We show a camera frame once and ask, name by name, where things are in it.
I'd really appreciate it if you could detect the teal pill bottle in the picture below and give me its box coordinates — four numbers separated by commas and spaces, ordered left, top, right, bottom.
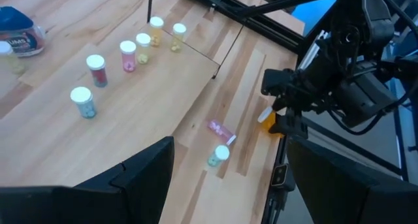
207, 144, 231, 168

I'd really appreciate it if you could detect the pale yellow pill bottle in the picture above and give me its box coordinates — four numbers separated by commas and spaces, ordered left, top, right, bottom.
135, 32, 152, 65
0, 40, 26, 76

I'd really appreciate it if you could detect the table-level camera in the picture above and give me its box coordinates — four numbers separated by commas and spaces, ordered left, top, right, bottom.
270, 163, 291, 189

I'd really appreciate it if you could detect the black aluminium table frame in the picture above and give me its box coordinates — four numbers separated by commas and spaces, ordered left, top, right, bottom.
178, 0, 412, 224

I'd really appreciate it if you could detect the blue pill bottle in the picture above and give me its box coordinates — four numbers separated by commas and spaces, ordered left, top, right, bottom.
69, 86, 98, 120

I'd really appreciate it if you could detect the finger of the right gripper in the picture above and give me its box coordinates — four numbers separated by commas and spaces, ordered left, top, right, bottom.
268, 112, 310, 140

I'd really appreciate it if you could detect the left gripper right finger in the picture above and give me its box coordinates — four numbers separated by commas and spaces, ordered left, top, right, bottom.
286, 135, 418, 224

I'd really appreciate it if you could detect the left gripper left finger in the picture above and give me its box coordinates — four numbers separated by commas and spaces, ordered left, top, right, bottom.
0, 135, 176, 224

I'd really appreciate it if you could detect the pale green pill bottle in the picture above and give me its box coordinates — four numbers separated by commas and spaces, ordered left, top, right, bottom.
170, 22, 187, 54

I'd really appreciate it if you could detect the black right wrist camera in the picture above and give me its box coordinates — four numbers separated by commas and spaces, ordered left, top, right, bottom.
331, 61, 398, 129

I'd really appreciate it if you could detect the pink pill bottle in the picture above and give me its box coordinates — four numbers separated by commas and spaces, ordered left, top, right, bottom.
119, 40, 138, 73
207, 119, 238, 147

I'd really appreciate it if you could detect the red pill bottle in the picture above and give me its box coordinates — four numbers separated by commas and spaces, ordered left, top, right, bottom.
86, 54, 109, 89

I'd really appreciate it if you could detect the large orange pill bottle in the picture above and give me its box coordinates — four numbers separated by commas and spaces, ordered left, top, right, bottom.
257, 105, 285, 136

